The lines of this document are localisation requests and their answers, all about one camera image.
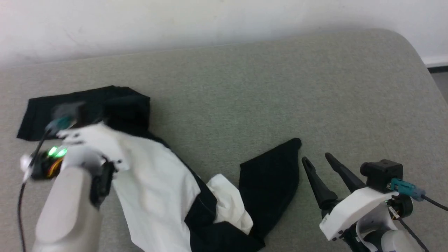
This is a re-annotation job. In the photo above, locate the black cable teal plug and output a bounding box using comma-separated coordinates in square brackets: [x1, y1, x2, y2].
[18, 116, 77, 252]
[387, 178, 448, 212]

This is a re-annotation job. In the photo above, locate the grey-green fabric sofa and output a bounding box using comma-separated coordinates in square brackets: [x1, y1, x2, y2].
[0, 29, 448, 252]

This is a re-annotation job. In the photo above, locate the white wall skirting board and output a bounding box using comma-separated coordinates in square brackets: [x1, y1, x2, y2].
[422, 55, 448, 73]

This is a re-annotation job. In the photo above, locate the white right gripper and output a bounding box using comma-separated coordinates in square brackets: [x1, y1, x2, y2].
[302, 153, 399, 242]

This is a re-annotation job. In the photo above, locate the right black cable teal plug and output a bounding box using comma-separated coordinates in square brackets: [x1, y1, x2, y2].
[387, 178, 448, 212]

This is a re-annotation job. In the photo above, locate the black and white garment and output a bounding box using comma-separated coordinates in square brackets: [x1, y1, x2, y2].
[17, 85, 302, 252]

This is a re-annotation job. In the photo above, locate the left black cable teal plug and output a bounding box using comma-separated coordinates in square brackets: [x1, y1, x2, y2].
[18, 116, 77, 252]

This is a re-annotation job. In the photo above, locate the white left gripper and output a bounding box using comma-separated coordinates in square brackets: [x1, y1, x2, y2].
[57, 122, 129, 171]

